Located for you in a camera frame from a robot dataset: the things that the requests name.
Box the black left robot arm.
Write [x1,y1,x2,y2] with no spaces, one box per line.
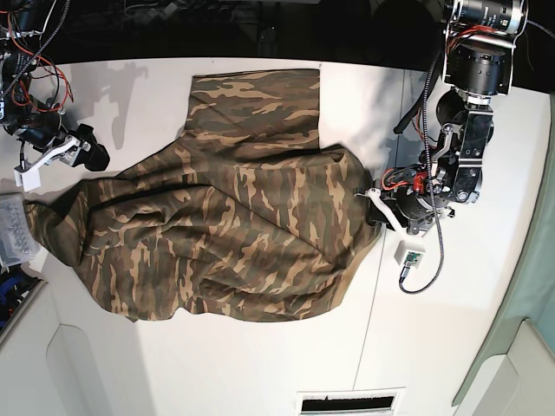
[378,1,529,235]

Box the white slotted table vent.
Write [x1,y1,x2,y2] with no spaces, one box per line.
[295,387,406,416]

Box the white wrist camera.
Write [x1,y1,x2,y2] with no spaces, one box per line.
[394,240,426,269]
[14,166,42,192]

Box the clear plastic screw box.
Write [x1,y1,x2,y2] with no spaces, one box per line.
[1,193,39,268]

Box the grey tray with blue items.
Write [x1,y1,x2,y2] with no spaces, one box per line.
[1,264,47,343]

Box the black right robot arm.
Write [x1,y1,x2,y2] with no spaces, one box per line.
[1,1,110,174]

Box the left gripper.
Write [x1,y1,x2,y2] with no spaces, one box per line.
[355,185,455,236]

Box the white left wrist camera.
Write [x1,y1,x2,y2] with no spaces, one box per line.
[394,240,426,269]

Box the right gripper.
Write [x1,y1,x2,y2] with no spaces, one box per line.
[16,124,109,172]

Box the camouflage t-shirt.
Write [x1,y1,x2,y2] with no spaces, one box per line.
[24,69,381,322]

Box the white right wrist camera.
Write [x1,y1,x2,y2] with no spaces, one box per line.
[14,166,42,192]

